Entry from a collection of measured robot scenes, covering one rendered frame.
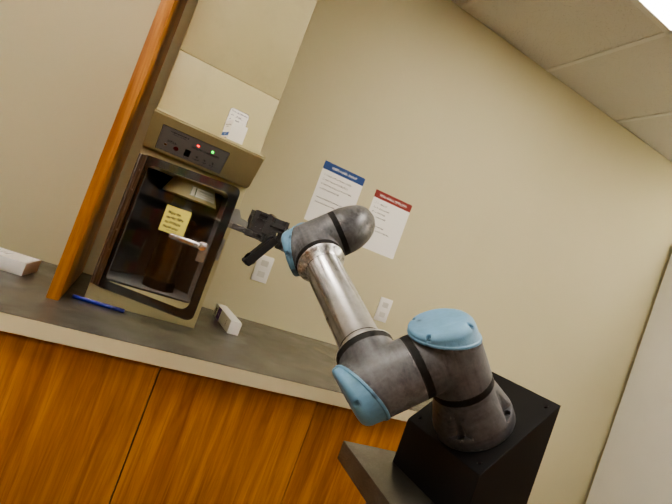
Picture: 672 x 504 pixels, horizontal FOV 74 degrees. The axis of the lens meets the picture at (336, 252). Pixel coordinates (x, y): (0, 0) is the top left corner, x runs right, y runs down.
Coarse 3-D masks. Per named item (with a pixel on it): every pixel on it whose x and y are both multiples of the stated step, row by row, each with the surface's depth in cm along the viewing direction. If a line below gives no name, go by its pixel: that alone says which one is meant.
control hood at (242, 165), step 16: (160, 112) 120; (160, 128) 123; (176, 128) 124; (192, 128) 124; (144, 144) 127; (224, 144) 128; (240, 144) 129; (240, 160) 132; (256, 160) 132; (224, 176) 136; (240, 176) 136
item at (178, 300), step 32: (160, 160) 128; (160, 192) 128; (192, 192) 127; (224, 192) 127; (128, 224) 128; (192, 224) 127; (224, 224) 126; (128, 256) 127; (160, 256) 127; (192, 256) 126; (128, 288) 127; (160, 288) 126; (192, 288) 126
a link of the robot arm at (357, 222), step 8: (344, 208) 109; (352, 208) 110; (360, 208) 111; (336, 216) 107; (344, 216) 107; (352, 216) 107; (360, 216) 108; (368, 216) 111; (344, 224) 106; (352, 224) 106; (360, 224) 107; (368, 224) 110; (344, 232) 106; (352, 232) 106; (360, 232) 107; (368, 232) 110; (352, 240) 107; (360, 240) 108; (352, 248) 108
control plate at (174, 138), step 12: (168, 132) 124; (180, 132) 124; (156, 144) 127; (168, 144) 127; (180, 144) 127; (192, 144) 127; (204, 144) 127; (180, 156) 130; (192, 156) 130; (204, 156) 130; (216, 156) 131; (228, 156) 131; (216, 168) 134
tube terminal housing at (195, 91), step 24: (192, 72) 132; (216, 72) 135; (168, 96) 131; (192, 96) 133; (216, 96) 136; (240, 96) 138; (264, 96) 141; (192, 120) 134; (216, 120) 136; (264, 120) 142; (192, 168) 135; (240, 192) 142; (216, 264) 141; (96, 288) 129; (144, 312) 135
